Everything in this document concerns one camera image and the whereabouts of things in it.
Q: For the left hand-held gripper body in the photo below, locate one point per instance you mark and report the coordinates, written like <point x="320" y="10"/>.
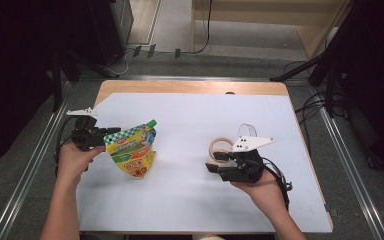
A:
<point x="85" y="136"/>

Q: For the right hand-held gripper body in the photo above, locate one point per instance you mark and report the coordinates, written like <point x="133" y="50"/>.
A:
<point x="246" y="168"/>

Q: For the yellow spout pouch green cap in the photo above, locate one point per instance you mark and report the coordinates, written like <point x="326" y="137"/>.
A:
<point x="130" y="153"/>

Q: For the person's left hand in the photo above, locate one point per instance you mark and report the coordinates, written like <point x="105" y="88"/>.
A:
<point x="73" y="165"/>

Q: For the person's right hand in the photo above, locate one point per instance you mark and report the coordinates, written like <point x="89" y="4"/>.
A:
<point x="266" y="195"/>

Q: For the black metal stand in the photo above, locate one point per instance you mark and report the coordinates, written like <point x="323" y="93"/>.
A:
<point x="300" y="68"/>
<point x="57" y="86"/>

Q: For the black floor tape strip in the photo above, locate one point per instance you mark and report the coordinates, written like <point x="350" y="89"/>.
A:
<point x="151" y="50"/>
<point x="177" y="53"/>
<point x="136" y="51"/>

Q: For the dark curtain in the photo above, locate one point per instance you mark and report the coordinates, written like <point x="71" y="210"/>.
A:
<point x="13" y="66"/>
<point x="380" y="66"/>

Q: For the dark cabinet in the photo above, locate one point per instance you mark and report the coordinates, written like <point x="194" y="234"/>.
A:
<point x="113" y="26"/>

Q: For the light wooden shelf unit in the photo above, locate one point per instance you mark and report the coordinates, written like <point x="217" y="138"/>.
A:
<point x="246" y="16"/>

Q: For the metal floor rail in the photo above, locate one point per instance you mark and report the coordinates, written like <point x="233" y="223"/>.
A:
<point x="353" y="173"/>
<point x="30" y="173"/>

